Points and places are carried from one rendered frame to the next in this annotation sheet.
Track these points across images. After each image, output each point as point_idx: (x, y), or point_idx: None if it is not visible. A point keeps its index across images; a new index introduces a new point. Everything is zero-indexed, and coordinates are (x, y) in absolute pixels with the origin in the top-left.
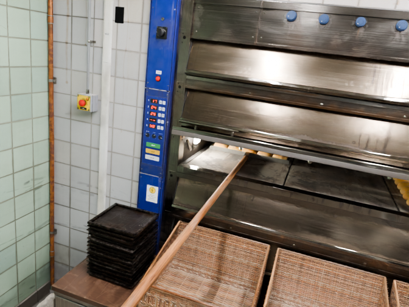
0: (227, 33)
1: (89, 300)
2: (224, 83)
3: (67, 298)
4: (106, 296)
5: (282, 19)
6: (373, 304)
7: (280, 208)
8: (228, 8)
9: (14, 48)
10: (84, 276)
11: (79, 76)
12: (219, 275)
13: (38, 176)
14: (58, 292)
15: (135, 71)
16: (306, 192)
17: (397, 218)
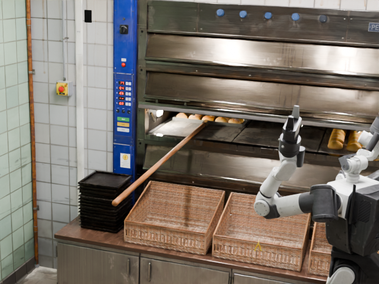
0: (175, 26)
1: (86, 240)
2: (176, 65)
3: (67, 243)
4: (98, 237)
5: (214, 14)
6: (305, 226)
7: (230, 160)
8: (173, 8)
9: (7, 50)
10: (77, 228)
11: (55, 66)
12: (186, 221)
13: (23, 156)
14: (60, 238)
15: (104, 60)
16: (248, 145)
17: (314, 156)
